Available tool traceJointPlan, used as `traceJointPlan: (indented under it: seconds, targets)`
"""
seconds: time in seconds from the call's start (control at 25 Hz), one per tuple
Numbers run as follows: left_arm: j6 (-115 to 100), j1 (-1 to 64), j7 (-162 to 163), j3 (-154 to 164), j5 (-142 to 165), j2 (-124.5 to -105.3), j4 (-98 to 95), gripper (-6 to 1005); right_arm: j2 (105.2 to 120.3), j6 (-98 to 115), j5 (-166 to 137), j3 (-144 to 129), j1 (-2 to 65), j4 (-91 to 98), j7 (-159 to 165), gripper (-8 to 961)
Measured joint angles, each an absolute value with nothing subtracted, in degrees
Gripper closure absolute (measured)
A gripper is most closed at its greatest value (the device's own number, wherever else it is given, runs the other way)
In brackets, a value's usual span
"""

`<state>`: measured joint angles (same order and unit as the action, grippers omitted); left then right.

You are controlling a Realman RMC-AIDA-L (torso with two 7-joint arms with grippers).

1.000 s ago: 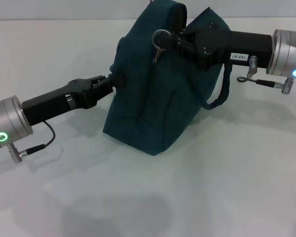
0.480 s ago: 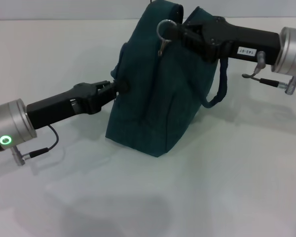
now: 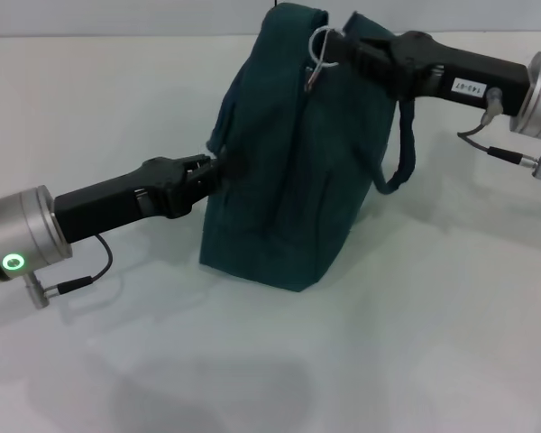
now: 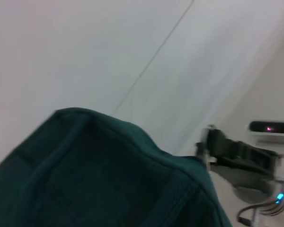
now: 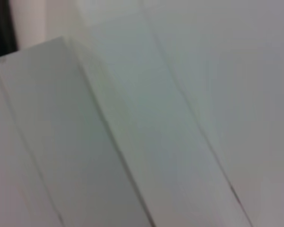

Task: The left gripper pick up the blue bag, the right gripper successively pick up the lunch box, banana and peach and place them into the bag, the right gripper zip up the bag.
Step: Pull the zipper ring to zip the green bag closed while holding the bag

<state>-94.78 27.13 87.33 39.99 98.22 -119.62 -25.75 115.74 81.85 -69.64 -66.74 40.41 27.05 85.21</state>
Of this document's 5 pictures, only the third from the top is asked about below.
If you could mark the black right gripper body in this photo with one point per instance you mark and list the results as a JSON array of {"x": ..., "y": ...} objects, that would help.
[{"x": 455, "y": 72}]

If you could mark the dark teal insulated lunch bag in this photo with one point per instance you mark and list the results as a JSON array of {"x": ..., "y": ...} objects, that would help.
[{"x": 288, "y": 180}]

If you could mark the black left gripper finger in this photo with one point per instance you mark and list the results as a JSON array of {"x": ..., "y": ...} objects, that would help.
[{"x": 207, "y": 176}]

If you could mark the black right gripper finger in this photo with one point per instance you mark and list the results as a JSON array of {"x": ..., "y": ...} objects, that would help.
[{"x": 365, "y": 56}]

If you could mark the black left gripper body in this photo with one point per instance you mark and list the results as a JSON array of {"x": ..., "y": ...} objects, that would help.
[{"x": 126, "y": 198}]

